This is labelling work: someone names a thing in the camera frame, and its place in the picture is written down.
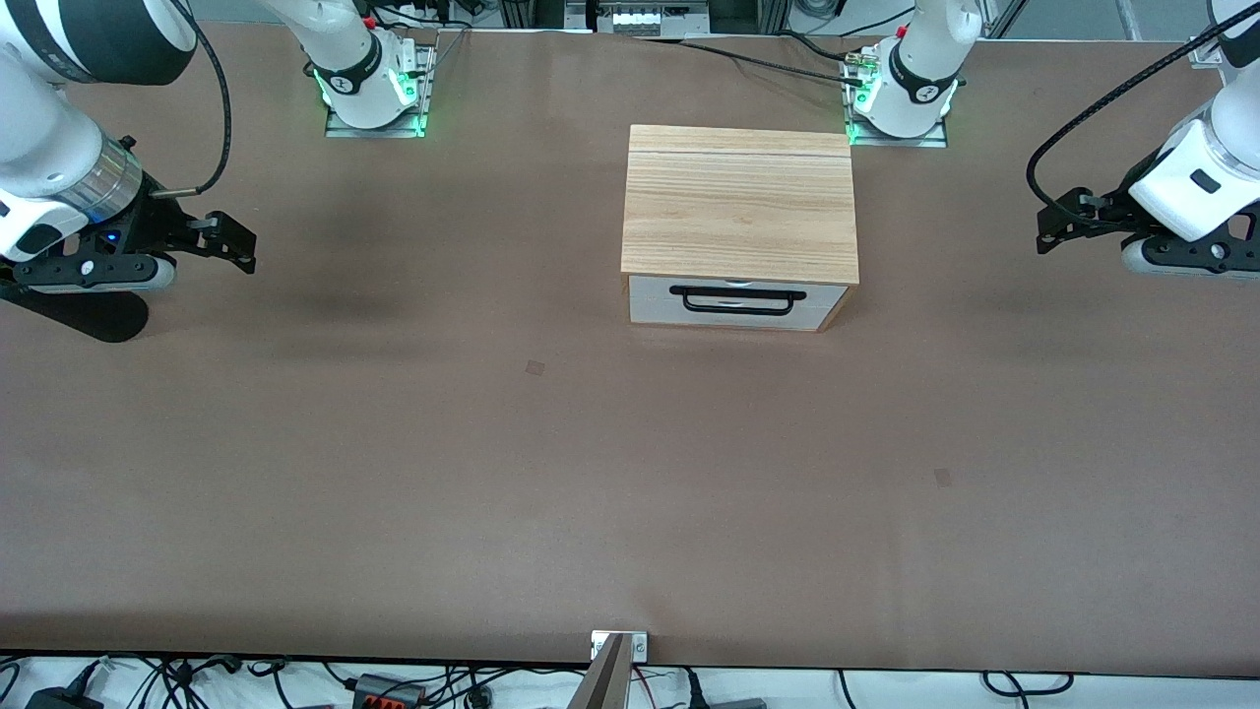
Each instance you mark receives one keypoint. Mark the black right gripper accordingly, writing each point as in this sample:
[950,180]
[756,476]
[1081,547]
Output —
[157,224]

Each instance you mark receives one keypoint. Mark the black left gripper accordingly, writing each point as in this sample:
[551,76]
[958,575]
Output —
[1109,211]

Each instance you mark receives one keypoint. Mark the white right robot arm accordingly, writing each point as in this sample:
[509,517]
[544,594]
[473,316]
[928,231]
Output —
[49,138]

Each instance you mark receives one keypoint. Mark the wooden drawer cabinet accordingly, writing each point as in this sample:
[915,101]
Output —
[738,207]

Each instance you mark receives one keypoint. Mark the black cylindrical vase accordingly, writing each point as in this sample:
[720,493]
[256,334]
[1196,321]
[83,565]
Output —
[89,315]

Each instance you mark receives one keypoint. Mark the white power strip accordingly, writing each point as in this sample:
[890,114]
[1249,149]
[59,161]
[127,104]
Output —
[640,20]

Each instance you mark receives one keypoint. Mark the black red connector box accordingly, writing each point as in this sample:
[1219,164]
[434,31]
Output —
[389,694]

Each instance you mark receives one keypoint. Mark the black power adapter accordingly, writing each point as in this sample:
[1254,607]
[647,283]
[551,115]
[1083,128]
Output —
[59,701]

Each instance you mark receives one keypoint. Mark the dark grey adapter box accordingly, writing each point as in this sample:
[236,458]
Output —
[738,703]

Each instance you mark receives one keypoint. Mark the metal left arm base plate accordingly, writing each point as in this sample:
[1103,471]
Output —
[935,141]

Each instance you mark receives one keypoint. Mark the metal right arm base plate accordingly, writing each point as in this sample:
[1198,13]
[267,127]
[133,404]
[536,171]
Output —
[345,131]

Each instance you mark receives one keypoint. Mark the metal table corner bracket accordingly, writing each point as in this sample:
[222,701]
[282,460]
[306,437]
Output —
[1206,51]

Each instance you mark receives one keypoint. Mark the small metal clamp bracket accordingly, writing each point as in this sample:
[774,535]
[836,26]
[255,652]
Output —
[638,647]

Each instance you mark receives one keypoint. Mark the grey camera mount pole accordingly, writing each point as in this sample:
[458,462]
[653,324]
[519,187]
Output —
[602,684]

